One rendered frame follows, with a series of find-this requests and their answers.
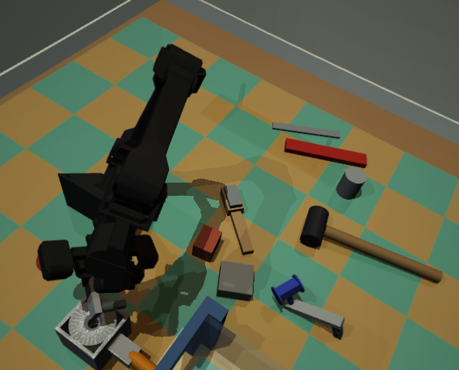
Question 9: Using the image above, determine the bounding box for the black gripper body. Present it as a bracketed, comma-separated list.
[38, 217, 159, 281]

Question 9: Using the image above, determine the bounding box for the black mallet with brown handle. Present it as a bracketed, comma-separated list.
[300, 206, 443, 283]

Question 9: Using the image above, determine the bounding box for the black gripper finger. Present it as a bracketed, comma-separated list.
[74, 264, 94, 287]

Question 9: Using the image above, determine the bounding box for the grey cylinder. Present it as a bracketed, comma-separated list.
[336, 166, 366, 200]

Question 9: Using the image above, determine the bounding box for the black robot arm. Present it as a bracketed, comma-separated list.
[84, 44, 206, 294]

